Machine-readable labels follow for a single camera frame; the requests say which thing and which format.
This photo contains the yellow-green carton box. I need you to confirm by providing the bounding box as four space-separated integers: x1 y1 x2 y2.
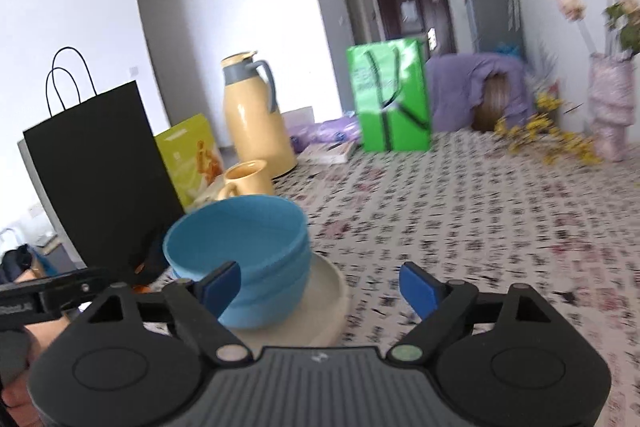
154 113 226 210

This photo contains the black orange rolled strap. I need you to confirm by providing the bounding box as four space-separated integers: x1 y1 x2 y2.
127 227 171 293

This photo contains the yellow flower branch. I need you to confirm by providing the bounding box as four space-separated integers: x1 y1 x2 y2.
495 92 603 166

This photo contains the lilac textured vase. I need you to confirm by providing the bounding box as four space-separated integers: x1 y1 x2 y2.
586 52 636 162

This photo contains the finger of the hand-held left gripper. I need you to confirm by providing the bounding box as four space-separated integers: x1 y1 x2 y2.
30 268 113 308

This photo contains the cream plate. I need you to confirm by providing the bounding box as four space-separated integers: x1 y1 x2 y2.
150 252 349 333
220 277 349 348

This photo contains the yellow mug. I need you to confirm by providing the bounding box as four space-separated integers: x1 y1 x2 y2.
216 159 276 202

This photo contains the dark brown door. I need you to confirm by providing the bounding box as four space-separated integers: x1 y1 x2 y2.
371 0 458 58

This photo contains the calligraphy printed tablecloth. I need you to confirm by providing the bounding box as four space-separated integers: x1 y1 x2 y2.
135 129 640 427

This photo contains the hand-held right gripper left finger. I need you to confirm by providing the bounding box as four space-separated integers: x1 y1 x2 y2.
65 261 251 365

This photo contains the black paper bag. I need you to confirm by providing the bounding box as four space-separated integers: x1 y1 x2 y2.
22 47 186 278

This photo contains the purple covered chair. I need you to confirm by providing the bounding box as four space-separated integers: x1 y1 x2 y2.
425 52 533 132

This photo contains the purple tissue pack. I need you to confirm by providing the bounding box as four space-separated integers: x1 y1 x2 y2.
290 117 363 152

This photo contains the green paper bag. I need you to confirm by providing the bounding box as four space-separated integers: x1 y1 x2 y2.
346 38 432 152

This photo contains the blue bowl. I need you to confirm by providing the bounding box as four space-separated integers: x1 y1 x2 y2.
164 196 309 273
170 252 311 330
167 232 311 295

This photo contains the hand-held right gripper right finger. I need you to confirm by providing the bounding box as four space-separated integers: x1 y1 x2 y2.
390 261 576 365

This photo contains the grey refrigerator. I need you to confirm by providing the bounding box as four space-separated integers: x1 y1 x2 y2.
459 0 526 58

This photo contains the person's left hand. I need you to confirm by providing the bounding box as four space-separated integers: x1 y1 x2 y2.
0 317 68 427

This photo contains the yellow thermos jug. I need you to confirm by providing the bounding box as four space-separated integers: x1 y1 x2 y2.
220 51 300 180

